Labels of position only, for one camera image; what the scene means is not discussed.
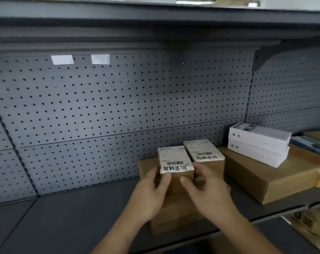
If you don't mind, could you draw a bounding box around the small taped brown box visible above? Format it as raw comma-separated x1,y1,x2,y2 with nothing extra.
184,139,225,184

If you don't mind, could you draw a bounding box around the person's right hand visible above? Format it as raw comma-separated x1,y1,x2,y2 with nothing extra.
180,161,237,228

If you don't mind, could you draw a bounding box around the printed brown carton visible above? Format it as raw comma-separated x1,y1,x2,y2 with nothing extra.
281,206,320,252

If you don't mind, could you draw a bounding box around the white sticker label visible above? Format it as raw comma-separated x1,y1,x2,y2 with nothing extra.
91,54,111,65
51,55,75,65

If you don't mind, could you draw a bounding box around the grey metal pegboard shelf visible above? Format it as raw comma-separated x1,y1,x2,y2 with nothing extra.
0,0,320,254

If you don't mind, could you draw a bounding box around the person's left hand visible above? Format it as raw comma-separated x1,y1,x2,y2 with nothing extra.
123,166,173,225

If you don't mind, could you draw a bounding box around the brown cardboard box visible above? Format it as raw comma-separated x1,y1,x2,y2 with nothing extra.
219,144,320,205
207,232,230,254
302,131,320,145
157,146,195,194
138,156,232,235

